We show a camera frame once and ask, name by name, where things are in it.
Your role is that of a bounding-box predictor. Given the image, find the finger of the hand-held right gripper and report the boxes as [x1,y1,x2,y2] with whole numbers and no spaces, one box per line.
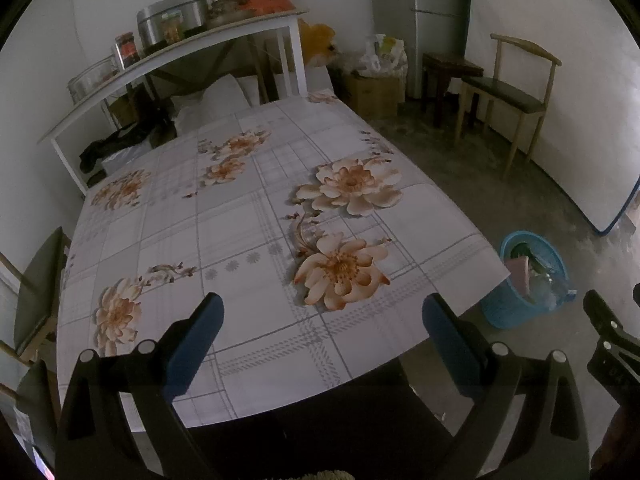
[583,290,627,344]

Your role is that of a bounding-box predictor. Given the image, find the black cloth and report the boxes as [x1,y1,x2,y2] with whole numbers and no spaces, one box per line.
[78,114,177,177]

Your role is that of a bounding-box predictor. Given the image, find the green label plastic bottle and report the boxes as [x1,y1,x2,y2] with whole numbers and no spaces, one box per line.
[520,245,577,312]

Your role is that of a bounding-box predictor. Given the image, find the blue plastic basket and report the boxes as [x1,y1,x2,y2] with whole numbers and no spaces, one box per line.
[481,230,577,331]

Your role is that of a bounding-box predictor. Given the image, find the clear glass container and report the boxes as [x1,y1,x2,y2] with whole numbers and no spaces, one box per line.
[67,57,122,104]

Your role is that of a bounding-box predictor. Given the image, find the white shelf table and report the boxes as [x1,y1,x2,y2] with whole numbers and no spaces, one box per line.
[37,7,314,197]

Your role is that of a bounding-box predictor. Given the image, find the cardboard box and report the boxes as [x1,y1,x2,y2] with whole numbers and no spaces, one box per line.
[342,72,407,119]

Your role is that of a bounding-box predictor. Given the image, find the table with floral tablecloth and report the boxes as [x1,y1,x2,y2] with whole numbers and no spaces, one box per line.
[56,89,512,433]

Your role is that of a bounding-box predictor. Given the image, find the wooden chair with dark seat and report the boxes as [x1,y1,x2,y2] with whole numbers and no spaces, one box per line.
[453,33,562,182]
[0,226,72,367]

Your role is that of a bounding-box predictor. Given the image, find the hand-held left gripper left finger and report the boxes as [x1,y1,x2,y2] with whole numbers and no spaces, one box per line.
[55,292,226,480]

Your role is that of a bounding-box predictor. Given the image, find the red lid jar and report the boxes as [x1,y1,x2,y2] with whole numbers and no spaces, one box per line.
[114,31,142,67]

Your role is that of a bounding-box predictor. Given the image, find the metal pot with lid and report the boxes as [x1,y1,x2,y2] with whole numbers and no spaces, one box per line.
[136,0,209,47]

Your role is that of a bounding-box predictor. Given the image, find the white mattress with blue edge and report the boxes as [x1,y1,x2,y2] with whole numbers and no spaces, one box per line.
[466,0,640,237]

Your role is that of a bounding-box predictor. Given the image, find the white plastic bags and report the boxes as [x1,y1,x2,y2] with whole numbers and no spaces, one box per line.
[356,34,407,79]

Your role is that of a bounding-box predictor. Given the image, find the pink packet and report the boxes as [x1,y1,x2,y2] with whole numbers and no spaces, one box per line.
[504,255,534,294]

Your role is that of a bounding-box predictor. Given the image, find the dark wooden stool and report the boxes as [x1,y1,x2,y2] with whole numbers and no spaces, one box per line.
[421,51,485,129]

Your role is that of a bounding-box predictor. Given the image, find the white pillow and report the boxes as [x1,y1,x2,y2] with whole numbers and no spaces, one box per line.
[171,74,252,127]

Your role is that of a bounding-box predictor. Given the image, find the grey refrigerator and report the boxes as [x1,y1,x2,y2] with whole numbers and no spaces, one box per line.
[369,0,472,99]

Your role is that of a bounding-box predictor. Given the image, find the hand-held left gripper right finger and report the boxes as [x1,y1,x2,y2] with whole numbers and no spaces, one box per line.
[422,293,591,480]

